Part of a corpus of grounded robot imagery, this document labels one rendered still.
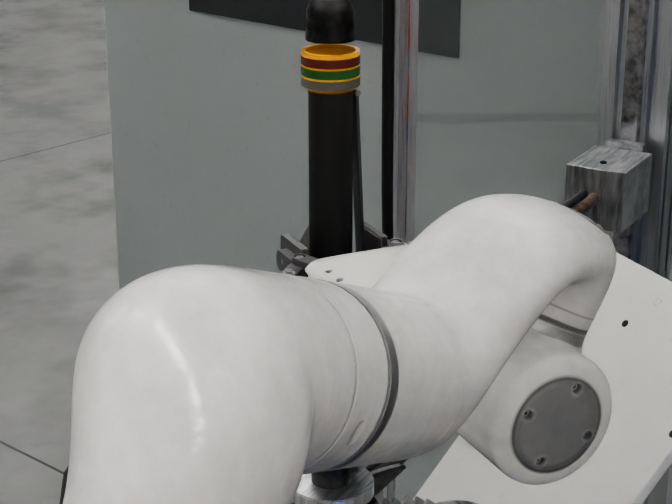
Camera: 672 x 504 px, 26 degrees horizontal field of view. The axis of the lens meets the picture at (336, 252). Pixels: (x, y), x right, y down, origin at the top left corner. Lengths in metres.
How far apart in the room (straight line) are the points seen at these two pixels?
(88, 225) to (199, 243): 1.86
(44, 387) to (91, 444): 3.97
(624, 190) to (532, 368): 0.81
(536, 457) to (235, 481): 0.36
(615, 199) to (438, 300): 0.89
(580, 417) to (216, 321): 0.37
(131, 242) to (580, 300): 3.46
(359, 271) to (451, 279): 0.24
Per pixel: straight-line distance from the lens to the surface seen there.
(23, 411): 4.36
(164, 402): 0.52
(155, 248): 4.21
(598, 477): 1.43
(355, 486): 1.19
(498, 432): 0.85
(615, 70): 1.73
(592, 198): 1.63
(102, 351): 0.55
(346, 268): 1.02
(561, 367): 0.85
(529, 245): 0.80
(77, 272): 5.39
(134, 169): 4.20
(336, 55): 1.05
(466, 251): 0.79
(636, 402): 1.44
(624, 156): 1.69
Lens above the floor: 1.89
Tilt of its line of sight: 20 degrees down
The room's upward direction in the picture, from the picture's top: straight up
